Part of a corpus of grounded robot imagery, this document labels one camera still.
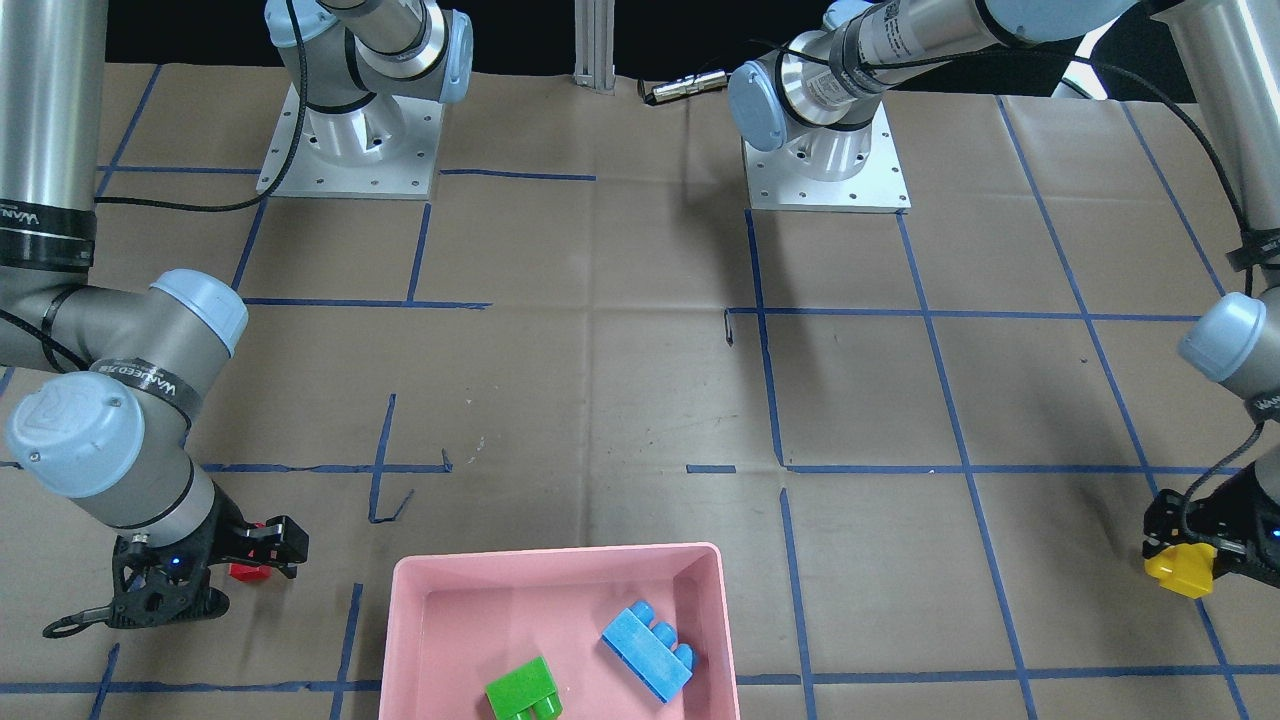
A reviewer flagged red toy block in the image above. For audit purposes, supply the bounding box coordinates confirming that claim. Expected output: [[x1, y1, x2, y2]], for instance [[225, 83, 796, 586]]
[[228, 562, 273, 583]]

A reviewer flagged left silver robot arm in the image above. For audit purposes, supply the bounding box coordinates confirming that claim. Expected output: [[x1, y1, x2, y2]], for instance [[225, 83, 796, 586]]
[[728, 1, 1279, 600]]

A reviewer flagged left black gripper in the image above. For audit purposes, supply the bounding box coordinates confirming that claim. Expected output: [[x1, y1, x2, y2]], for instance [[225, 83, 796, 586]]
[[1142, 466, 1279, 588]]

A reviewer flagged aluminium frame post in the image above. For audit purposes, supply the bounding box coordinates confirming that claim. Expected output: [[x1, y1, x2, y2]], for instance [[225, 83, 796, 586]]
[[572, 0, 616, 95]]

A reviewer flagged pink plastic box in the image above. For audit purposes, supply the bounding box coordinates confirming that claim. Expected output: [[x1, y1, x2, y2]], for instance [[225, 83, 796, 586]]
[[378, 542, 741, 719]]

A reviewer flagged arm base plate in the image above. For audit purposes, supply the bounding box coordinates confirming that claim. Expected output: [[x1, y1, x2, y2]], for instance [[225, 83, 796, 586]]
[[255, 88, 445, 201], [741, 105, 913, 214]]

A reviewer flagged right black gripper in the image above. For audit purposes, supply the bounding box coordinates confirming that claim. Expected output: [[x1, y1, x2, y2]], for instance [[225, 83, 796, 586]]
[[170, 489, 308, 584]]

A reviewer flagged metal cylinder connector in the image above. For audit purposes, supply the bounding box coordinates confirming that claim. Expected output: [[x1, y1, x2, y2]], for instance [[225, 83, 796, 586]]
[[636, 69, 730, 108]]

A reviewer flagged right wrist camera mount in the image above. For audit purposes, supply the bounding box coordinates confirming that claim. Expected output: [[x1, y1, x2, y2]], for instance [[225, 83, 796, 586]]
[[42, 534, 230, 639]]

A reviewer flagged blue toy block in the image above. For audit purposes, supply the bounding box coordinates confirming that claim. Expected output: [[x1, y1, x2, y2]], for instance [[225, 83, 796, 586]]
[[602, 600, 698, 705]]

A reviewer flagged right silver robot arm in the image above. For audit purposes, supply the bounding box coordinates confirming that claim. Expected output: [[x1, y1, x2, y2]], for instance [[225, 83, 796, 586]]
[[3, 1, 308, 592]]

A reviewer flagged yellow toy block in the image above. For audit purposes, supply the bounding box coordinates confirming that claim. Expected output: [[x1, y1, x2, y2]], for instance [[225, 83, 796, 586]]
[[1144, 543, 1219, 600]]

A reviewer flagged green toy block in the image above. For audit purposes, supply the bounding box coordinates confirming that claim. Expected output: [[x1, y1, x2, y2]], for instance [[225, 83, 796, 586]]
[[485, 656, 564, 719]]

